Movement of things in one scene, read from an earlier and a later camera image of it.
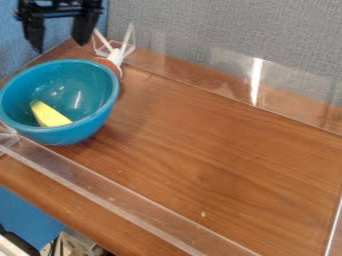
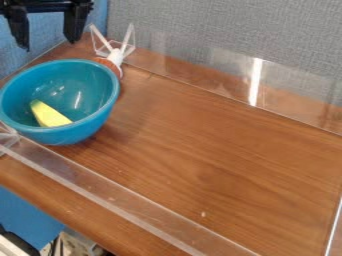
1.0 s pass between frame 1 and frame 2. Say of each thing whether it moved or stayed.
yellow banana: stayed
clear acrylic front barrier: stayed
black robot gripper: moved
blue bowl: stayed
